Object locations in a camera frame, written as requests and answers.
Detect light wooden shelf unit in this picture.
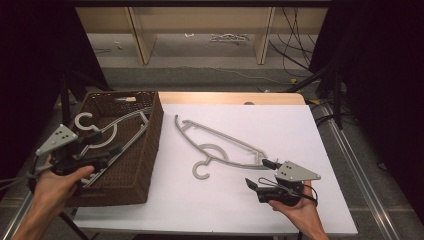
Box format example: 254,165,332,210
75,6,329,66

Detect black metal stand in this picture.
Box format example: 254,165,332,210
57,64,114,134
285,59,346,131

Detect brown wicker basket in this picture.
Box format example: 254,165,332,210
63,89,165,208

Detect white board mat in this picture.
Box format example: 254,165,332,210
72,103,359,238

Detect person's right hand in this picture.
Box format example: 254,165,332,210
267,180,319,231

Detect aluminium rail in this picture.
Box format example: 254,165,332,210
319,103,403,240
0,131,66,240

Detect black hanging cables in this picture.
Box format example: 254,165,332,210
268,6,319,80

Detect white chain-like floor object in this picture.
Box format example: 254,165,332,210
209,32,250,45

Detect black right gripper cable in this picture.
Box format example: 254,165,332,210
257,176,319,205

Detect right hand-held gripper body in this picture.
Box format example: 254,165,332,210
255,160,322,208

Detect grey left gripper cable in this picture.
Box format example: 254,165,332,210
0,154,53,194

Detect person's left hand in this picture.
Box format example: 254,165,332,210
32,165,96,218

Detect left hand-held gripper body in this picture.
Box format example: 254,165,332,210
34,123,112,178

